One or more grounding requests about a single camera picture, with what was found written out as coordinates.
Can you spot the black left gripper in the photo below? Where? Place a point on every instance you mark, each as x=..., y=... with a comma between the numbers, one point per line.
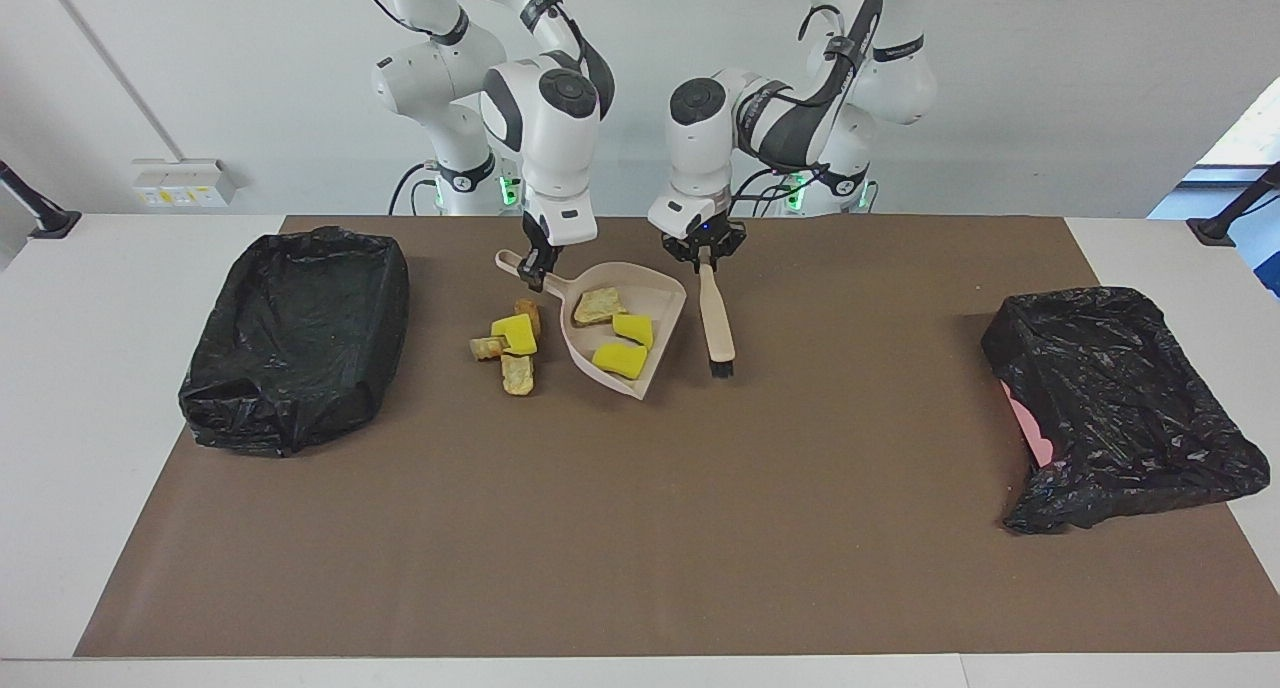
x=725, y=236

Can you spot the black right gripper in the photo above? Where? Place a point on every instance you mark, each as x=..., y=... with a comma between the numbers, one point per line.
x=535, y=243

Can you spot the brown round cookie piece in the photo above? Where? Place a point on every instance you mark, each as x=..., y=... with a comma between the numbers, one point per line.
x=528, y=310

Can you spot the beige hand brush black bristles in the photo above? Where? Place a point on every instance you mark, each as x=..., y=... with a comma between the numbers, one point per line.
x=715, y=318

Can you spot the L-shaped yellow sponge piece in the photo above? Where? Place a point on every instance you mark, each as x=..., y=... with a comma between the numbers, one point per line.
x=515, y=333

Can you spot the beige plastic dustpan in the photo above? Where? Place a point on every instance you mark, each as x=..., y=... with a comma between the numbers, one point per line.
x=665, y=308

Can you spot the croissant-shaped foam piece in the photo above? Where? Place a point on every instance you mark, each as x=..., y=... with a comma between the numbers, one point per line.
x=598, y=306

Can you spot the small beige foam chunk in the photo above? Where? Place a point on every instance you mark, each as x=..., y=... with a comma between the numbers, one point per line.
x=487, y=347

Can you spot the small yellow sponge piece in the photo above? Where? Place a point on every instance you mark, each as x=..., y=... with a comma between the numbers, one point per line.
x=633, y=329

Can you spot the large yellow sponge piece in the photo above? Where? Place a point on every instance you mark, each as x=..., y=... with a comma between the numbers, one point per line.
x=620, y=360

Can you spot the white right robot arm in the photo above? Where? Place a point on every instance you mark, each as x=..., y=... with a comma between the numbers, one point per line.
x=555, y=138

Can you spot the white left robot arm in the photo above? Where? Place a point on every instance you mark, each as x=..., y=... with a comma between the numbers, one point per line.
x=700, y=138

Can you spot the bin wrapped in black bag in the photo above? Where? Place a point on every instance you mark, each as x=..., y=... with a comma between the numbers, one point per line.
x=300, y=338

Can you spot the pink bin with black bag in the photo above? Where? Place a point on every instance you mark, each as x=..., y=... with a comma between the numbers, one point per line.
x=1120, y=408

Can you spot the brown table mat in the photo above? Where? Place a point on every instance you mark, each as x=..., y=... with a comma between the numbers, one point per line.
x=600, y=568

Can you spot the white wall outlet box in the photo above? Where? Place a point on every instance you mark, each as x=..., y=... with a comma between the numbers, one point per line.
x=180, y=183

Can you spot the black camera stand clamp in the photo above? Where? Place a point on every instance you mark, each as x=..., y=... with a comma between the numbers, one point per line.
x=1215, y=230
x=50, y=223

